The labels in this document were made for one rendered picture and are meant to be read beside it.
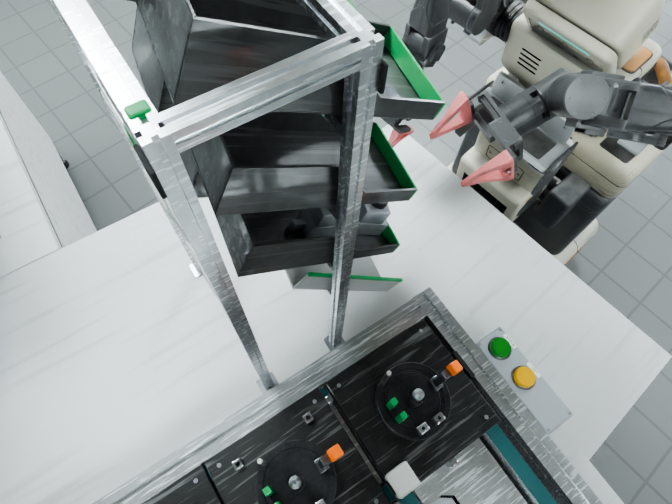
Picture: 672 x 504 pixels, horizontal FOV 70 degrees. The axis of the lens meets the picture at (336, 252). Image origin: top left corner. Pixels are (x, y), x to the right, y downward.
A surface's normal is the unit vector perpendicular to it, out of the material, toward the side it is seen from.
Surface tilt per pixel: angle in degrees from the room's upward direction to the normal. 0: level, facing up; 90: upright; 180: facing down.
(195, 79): 90
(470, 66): 0
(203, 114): 0
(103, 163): 0
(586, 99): 47
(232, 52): 90
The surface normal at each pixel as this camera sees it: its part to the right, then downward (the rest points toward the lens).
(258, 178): 0.40, 0.83
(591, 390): 0.03, -0.45
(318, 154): 0.42, -0.55
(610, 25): -0.48, 0.06
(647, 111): -0.40, 0.25
